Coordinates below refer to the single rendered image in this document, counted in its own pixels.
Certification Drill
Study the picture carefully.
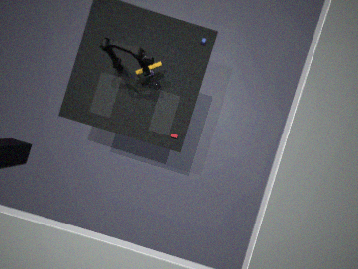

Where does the yellow bar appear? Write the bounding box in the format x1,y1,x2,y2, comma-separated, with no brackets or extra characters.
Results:
136,62,162,75

